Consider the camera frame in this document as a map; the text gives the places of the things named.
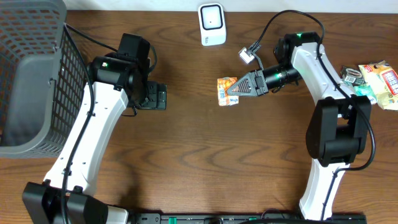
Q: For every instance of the yellow snack bag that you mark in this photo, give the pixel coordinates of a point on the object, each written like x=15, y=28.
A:
x=382, y=79

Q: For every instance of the dark grey plastic basket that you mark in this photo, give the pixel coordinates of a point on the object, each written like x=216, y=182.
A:
x=42, y=79

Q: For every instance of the white barcode scanner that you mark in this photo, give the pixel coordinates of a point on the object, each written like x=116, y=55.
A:
x=212, y=24

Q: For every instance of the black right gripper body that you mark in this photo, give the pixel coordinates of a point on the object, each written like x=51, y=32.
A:
x=277, y=74

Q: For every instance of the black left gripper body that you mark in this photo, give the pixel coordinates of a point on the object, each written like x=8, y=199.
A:
x=152, y=102

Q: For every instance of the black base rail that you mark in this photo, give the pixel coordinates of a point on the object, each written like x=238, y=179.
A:
x=277, y=218

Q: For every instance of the orange snack pack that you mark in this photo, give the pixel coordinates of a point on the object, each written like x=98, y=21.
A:
x=222, y=86

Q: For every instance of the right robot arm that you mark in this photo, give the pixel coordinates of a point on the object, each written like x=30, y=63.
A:
x=337, y=130

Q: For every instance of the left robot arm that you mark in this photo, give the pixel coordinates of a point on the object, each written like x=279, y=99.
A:
x=116, y=81

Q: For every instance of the small teal tissue pack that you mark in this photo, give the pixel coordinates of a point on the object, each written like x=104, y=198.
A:
x=365, y=90

